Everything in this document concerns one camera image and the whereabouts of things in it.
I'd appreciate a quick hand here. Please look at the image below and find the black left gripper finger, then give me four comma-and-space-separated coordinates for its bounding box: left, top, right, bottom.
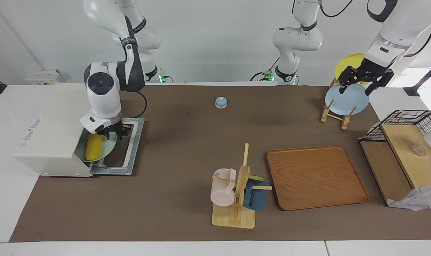
339, 65, 360, 94
365, 69, 395, 96

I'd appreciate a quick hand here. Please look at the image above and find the pale green plate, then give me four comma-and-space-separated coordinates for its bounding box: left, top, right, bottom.
74, 131, 117, 163

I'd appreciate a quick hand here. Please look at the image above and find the oven glass door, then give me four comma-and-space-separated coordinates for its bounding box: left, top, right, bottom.
90, 118, 145, 176

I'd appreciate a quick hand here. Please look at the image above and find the yellow corn cob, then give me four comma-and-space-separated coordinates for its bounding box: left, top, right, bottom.
85, 134, 104, 161

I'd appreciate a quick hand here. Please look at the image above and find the white toaster oven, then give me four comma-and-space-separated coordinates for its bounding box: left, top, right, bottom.
13, 83, 95, 177

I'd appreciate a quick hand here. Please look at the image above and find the yellow plate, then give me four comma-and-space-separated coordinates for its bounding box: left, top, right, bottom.
335, 53, 367, 84

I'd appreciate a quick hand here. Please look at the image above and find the light blue plate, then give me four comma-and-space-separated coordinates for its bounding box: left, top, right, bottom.
325, 84, 370, 116

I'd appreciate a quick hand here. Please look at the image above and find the black tripod leg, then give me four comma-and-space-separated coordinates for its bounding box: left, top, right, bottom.
403, 59, 431, 97

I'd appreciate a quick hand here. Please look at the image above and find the wooden plate rack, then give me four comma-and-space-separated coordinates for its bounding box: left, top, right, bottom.
320, 71, 357, 130

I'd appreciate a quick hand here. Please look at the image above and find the brown table mat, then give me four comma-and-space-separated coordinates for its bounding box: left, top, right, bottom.
9, 84, 431, 243

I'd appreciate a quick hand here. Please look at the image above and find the small clear glass cup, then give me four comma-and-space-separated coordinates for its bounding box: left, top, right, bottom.
411, 142, 427, 157

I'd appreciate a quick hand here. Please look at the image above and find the white box with yellow print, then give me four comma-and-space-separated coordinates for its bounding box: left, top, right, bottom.
26, 70, 65, 85

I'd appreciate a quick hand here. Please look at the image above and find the light wooden shelf board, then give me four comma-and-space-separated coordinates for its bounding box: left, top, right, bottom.
381, 124, 431, 189

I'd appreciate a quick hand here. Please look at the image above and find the brown wooden tray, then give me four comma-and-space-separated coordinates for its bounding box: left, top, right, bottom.
266, 145, 369, 212

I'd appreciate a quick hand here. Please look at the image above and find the pink mug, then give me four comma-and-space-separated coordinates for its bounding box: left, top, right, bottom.
210, 168, 237, 207

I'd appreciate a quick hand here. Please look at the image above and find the white patterned cloth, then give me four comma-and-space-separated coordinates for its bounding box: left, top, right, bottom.
386, 183, 431, 211

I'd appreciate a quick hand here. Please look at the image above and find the wooden mug tree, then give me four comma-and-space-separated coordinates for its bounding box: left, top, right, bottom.
212, 143, 273, 229

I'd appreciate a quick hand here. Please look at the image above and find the dark blue mug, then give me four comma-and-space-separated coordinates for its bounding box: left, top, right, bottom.
243, 175, 270, 211

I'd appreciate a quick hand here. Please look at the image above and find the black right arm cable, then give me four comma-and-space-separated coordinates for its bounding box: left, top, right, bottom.
132, 91, 148, 119

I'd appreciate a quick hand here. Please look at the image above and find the black wire basket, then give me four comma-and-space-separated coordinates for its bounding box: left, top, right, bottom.
360, 110, 431, 164

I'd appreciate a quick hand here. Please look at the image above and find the black left base cable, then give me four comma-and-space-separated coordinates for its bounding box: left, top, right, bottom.
250, 57, 281, 81

